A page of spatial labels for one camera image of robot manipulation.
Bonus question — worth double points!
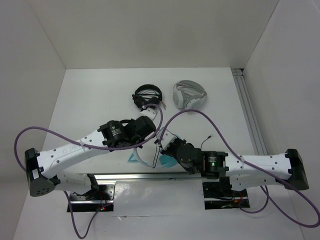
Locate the teal cat ear headphones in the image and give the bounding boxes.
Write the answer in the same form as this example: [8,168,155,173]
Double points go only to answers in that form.
[127,145,178,169]

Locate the thin black audio cable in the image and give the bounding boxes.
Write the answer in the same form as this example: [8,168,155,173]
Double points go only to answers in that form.
[151,134,215,169]

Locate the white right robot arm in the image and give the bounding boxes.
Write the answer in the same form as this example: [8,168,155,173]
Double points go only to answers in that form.
[161,138,309,196]

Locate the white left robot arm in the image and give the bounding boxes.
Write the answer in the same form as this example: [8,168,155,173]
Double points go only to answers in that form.
[24,116,156,200]

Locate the black headphones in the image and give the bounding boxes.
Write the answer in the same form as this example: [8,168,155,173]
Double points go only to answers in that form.
[132,84,166,111]

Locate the white gaming headset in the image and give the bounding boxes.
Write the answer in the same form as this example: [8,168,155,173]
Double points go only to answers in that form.
[172,80,207,110]

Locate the aluminium front rail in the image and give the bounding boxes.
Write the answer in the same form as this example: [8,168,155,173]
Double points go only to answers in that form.
[47,170,241,187]

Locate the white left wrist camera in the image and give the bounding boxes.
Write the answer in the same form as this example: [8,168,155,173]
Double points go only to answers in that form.
[138,105,159,122]

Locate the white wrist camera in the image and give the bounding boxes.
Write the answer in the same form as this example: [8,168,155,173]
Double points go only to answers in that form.
[138,105,159,122]
[154,127,179,150]

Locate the purple left braided cable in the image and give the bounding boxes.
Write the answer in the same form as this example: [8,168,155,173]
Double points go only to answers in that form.
[13,104,165,240]

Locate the purple braided cable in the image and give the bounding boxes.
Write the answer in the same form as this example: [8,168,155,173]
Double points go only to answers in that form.
[156,111,320,229]
[13,104,165,240]

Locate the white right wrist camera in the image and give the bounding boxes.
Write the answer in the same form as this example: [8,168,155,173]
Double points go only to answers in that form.
[154,127,179,150]

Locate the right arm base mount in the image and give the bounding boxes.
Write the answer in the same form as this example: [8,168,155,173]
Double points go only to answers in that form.
[202,177,250,210]

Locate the purple right braided cable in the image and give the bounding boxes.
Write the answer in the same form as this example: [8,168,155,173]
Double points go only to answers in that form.
[156,111,320,229]

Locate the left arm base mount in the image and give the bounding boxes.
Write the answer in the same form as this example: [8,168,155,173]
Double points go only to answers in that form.
[69,180,116,213]

